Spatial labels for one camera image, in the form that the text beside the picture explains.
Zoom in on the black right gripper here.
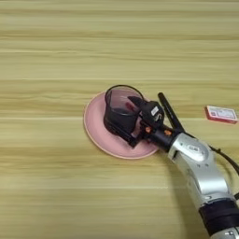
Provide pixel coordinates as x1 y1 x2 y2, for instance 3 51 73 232
106 95 179 153

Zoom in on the black mesh pen cup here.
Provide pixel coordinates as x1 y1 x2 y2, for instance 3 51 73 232
103 84 146 138

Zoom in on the pink round plate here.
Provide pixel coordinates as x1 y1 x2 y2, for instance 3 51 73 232
83 91 160 161

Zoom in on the small black box white label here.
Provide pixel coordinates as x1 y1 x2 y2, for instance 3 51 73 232
141 101 165 124

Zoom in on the red white card box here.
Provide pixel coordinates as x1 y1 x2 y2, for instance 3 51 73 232
204 105 239 125

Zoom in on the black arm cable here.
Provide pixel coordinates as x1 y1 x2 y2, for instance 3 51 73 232
186 130 239 201

